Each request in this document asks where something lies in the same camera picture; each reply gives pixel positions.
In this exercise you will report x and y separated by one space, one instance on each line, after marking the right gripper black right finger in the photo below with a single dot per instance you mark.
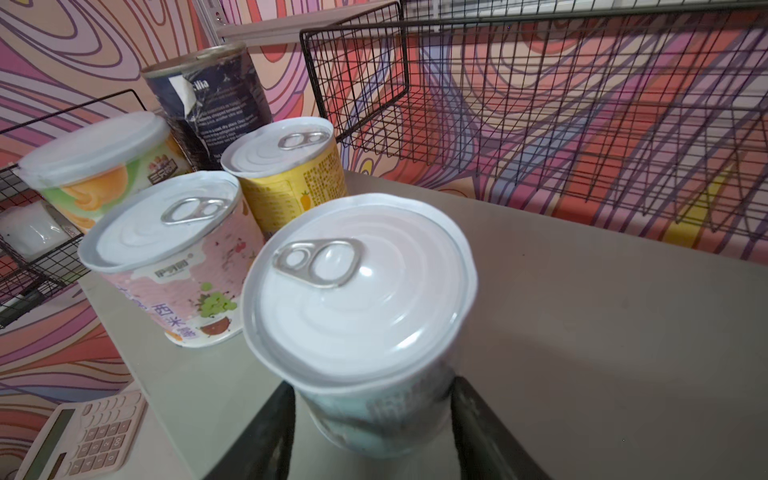
486 449

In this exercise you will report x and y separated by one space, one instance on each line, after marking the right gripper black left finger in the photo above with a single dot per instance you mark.
264 449

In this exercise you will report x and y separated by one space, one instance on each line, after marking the teal can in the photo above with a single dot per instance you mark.
358 305

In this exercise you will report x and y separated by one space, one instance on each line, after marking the pink can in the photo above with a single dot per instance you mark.
180 251

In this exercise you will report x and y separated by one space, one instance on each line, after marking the yellow can pull tab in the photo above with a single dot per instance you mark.
286 168

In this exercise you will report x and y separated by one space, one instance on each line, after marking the yellow green can plastic lid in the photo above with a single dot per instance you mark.
86 173

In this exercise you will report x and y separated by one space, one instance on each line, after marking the dark blue tin can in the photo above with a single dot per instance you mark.
209 98

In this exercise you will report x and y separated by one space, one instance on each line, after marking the grey metal cabinet box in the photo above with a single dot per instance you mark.
606 355

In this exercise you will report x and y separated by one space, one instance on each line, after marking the pink calculator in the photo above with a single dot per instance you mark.
86 440

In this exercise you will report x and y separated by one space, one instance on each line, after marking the black wire basket left wall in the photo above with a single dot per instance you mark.
25 285

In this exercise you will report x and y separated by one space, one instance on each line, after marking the black wire basket wall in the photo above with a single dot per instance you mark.
644 118
25 285

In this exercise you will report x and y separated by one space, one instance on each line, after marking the black wire basket back wall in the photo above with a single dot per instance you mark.
644 118

